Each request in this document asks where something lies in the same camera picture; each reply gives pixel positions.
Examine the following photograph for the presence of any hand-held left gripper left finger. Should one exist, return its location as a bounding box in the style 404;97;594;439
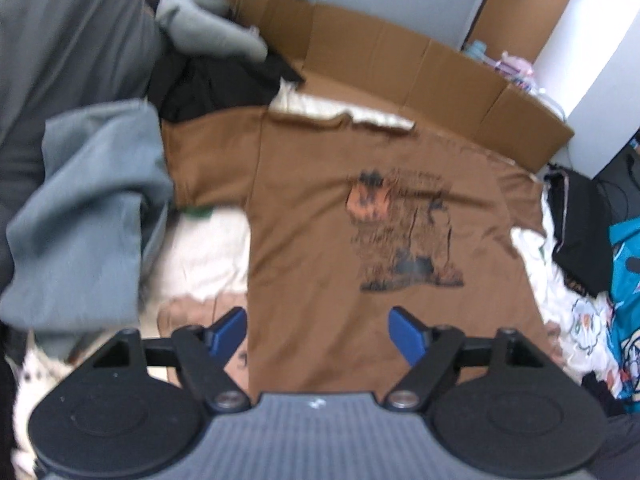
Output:
91;307;251;413

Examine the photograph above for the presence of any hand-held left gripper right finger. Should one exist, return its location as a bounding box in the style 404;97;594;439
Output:
385;306;548;413

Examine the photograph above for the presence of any brown printed t-shirt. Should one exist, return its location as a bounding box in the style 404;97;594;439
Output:
160;107;556;396

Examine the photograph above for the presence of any white printed bed sheet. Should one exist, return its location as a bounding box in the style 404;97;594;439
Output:
10;80;626;471

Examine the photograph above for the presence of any grey-blue garment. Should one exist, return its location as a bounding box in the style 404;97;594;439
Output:
0;100;176;346

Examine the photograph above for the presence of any folded black garment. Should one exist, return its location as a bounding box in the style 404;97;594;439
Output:
542;165;613;298

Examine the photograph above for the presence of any white spotted blanket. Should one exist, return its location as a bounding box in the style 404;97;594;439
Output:
10;345;76;471

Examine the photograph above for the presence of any teal printed garment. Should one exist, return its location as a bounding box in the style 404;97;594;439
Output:
607;220;640;413

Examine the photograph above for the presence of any crumpled black garment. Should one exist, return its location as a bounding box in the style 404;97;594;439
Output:
147;52;306;123

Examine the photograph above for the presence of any flattened cardboard sheet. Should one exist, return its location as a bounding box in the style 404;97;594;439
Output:
227;0;576;173

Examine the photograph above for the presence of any pink and white plastic packet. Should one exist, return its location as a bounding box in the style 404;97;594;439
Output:
492;51;538;91

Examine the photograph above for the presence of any dark grey pillow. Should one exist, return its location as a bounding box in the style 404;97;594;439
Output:
0;0;161;281

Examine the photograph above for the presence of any tall cardboard box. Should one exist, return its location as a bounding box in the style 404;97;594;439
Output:
467;0;591;66

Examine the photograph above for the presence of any white cable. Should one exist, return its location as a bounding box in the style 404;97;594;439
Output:
535;87;568;121

